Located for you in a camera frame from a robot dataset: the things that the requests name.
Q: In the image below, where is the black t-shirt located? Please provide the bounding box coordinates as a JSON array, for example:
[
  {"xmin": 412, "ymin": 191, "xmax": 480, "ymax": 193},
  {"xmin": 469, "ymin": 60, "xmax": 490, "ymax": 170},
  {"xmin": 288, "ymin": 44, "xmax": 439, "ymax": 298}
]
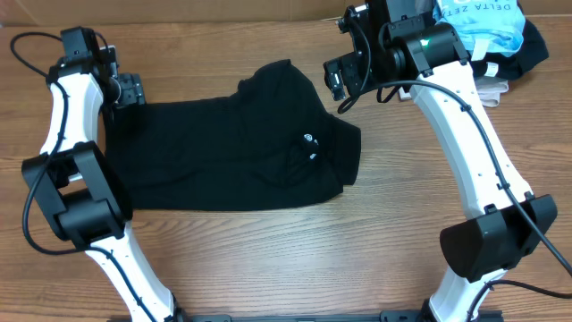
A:
[{"xmin": 104, "ymin": 60, "xmax": 361, "ymax": 211}]

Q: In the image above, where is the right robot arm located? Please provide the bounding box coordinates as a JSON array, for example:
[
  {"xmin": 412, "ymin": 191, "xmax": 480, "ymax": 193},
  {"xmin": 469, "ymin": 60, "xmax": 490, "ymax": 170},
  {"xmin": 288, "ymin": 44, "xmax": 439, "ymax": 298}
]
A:
[{"xmin": 324, "ymin": 1, "xmax": 558, "ymax": 321}]

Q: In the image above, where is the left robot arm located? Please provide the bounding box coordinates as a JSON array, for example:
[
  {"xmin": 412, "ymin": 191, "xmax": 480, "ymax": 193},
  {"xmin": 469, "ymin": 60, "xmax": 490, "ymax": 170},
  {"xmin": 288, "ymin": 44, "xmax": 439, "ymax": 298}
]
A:
[{"xmin": 21, "ymin": 45, "xmax": 184, "ymax": 321}]

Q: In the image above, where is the beige folded garment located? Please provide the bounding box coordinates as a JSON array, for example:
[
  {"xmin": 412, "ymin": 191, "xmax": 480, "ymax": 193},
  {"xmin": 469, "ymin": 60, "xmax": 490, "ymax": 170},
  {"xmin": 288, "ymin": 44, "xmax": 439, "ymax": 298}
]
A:
[{"xmin": 475, "ymin": 76, "xmax": 509, "ymax": 107}]

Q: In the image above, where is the light blue folded shirt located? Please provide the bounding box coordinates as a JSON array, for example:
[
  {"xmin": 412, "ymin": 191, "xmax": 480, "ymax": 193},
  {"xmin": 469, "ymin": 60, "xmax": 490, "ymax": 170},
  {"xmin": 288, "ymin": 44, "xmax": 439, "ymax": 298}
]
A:
[{"xmin": 433, "ymin": 0, "xmax": 526, "ymax": 61}]

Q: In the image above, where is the black folded garment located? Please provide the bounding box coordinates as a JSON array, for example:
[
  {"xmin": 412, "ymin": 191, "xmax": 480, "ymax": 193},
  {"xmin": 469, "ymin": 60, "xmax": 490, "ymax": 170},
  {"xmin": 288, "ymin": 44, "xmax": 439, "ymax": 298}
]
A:
[{"xmin": 471, "ymin": 19, "xmax": 549, "ymax": 81}]

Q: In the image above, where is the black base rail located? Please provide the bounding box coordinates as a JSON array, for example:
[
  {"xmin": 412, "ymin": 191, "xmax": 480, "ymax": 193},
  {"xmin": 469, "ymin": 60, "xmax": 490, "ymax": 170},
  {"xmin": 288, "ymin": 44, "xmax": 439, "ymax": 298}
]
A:
[{"xmin": 174, "ymin": 310, "xmax": 429, "ymax": 322}]

